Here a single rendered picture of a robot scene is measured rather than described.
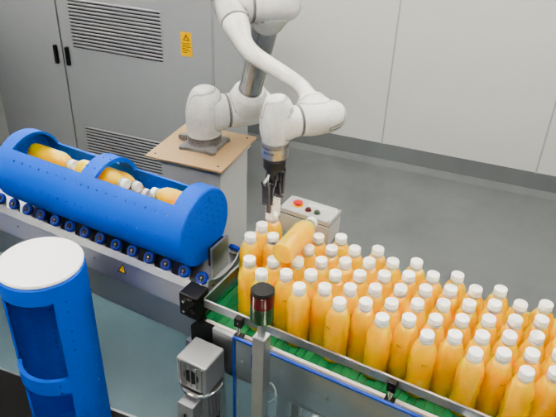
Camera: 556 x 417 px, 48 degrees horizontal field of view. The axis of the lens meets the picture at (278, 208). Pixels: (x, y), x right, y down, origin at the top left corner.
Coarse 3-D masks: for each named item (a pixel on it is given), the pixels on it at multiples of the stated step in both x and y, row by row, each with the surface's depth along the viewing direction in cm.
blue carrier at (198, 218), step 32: (32, 128) 245; (0, 160) 233; (32, 160) 228; (96, 160) 222; (128, 160) 230; (32, 192) 229; (64, 192) 221; (96, 192) 214; (128, 192) 210; (192, 192) 205; (96, 224) 220; (128, 224) 210; (160, 224) 203; (192, 224) 204; (224, 224) 224; (192, 256) 210
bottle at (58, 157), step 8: (32, 144) 246; (40, 144) 247; (32, 152) 244; (40, 152) 243; (48, 152) 241; (56, 152) 241; (64, 152) 242; (48, 160) 241; (56, 160) 239; (64, 160) 239
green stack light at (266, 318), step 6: (252, 312) 161; (258, 312) 160; (264, 312) 160; (270, 312) 161; (252, 318) 162; (258, 318) 161; (264, 318) 161; (270, 318) 162; (258, 324) 162; (264, 324) 162
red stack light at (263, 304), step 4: (252, 296) 159; (272, 296) 159; (252, 300) 159; (256, 300) 158; (260, 300) 158; (264, 300) 158; (268, 300) 158; (272, 300) 159; (252, 304) 160; (256, 304) 159; (260, 304) 159; (264, 304) 159; (268, 304) 159; (272, 304) 160; (252, 308) 160; (256, 308) 159; (260, 308) 159; (264, 308) 159; (268, 308) 160
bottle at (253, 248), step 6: (246, 246) 206; (252, 246) 206; (258, 246) 207; (240, 252) 208; (246, 252) 206; (252, 252) 206; (258, 252) 207; (240, 258) 209; (258, 258) 208; (240, 264) 210; (258, 264) 209
